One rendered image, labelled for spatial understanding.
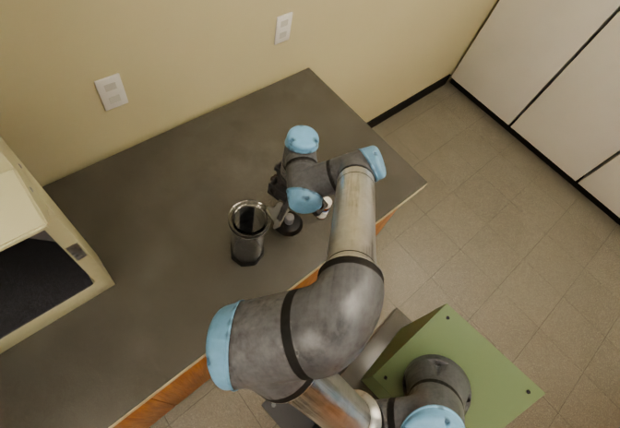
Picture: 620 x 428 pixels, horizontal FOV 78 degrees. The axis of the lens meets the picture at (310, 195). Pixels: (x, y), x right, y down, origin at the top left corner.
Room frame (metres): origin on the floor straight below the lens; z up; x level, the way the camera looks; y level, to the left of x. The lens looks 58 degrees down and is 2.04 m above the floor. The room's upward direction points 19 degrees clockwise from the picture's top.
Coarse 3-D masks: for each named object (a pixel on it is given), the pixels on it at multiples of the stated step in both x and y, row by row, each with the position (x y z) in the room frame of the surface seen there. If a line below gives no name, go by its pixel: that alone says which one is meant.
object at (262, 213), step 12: (240, 204) 0.45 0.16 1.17; (252, 204) 0.47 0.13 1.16; (228, 216) 0.41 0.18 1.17; (240, 216) 0.45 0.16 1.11; (252, 216) 0.47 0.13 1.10; (264, 216) 0.45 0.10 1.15; (240, 228) 0.45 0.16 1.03; (252, 228) 0.47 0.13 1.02; (264, 228) 0.41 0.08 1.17; (240, 240) 0.38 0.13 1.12; (252, 240) 0.39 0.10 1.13; (240, 252) 0.38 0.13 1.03; (252, 252) 0.39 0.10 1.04
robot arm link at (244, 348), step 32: (224, 320) 0.11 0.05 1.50; (256, 320) 0.11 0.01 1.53; (288, 320) 0.12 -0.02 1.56; (224, 352) 0.07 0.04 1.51; (256, 352) 0.08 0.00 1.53; (288, 352) 0.08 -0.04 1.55; (224, 384) 0.04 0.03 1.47; (256, 384) 0.05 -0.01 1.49; (288, 384) 0.06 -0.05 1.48; (320, 384) 0.08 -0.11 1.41; (320, 416) 0.04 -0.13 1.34; (352, 416) 0.06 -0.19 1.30; (384, 416) 0.09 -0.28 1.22
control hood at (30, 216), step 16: (0, 176) 0.19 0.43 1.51; (16, 176) 0.20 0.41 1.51; (0, 192) 0.17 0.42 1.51; (16, 192) 0.18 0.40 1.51; (32, 192) 0.20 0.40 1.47; (0, 208) 0.15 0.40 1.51; (16, 208) 0.15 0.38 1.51; (32, 208) 0.16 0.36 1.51; (0, 224) 0.13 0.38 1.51; (16, 224) 0.13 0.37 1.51; (32, 224) 0.14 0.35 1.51; (48, 224) 0.15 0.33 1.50; (0, 240) 0.11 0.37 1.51; (16, 240) 0.12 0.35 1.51
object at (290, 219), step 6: (288, 216) 0.55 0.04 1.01; (294, 216) 0.57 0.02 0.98; (282, 222) 0.54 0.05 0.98; (288, 222) 0.54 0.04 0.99; (294, 222) 0.55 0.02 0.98; (300, 222) 0.56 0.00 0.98; (282, 228) 0.52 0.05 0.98; (288, 228) 0.53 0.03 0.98; (294, 228) 0.53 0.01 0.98; (300, 228) 0.54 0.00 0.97; (282, 234) 0.51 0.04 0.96; (288, 234) 0.51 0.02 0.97; (294, 234) 0.52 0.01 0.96
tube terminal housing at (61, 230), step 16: (0, 144) 0.24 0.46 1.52; (0, 160) 0.21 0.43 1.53; (16, 160) 0.25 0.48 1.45; (32, 176) 0.27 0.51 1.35; (48, 208) 0.21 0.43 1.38; (64, 224) 0.21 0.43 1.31; (64, 240) 0.20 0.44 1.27; (80, 240) 0.23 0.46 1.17; (96, 256) 0.25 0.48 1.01; (96, 272) 0.20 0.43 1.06; (96, 288) 0.18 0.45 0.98; (64, 304) 0.12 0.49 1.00; (80, 304) 0.14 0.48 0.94; (32, 320) 0.06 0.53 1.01; (48, 320) 0.08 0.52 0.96; (16, 336) 0.02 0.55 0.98; (0, 352) -0.02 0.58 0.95
